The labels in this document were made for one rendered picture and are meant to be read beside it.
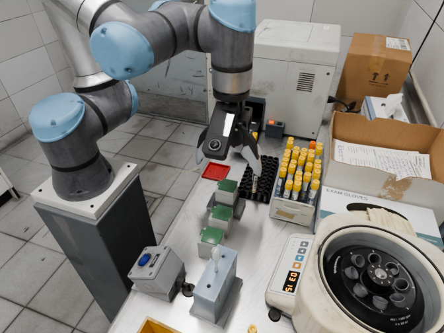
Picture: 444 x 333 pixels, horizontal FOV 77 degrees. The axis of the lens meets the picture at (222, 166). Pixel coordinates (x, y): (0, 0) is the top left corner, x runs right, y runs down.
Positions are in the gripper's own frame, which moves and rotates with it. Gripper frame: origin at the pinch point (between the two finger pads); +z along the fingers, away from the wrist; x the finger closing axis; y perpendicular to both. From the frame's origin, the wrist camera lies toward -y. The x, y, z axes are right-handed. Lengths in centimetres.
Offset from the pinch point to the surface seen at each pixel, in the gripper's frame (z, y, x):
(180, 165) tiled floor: 99, 104, 68
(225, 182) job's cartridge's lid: 3.8, 0.8, 0.5
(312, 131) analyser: 8.3, 37.3, -18.8
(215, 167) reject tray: 11.7, 13.9, 7.5
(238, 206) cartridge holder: 10.5, -0.1, -3.3
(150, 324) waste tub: 3.8, -33.5, 2.6
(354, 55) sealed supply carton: -6, 75, -30
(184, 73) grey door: 51, 166, 86
